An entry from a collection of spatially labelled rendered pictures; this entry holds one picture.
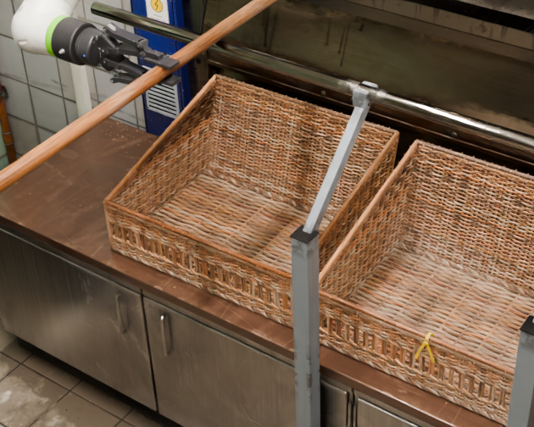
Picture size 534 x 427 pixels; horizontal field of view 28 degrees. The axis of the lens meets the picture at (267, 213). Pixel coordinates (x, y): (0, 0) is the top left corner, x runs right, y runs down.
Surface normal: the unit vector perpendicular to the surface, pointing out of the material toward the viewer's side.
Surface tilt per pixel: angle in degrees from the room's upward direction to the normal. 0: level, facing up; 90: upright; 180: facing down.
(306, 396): 90
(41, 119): 90
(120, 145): 0
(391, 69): 70
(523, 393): 90
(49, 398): 0
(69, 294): 90
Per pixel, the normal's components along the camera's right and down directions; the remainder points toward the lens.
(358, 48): -0.56, 0.20
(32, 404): -0.04, -0.80
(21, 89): -0.58, 0.51
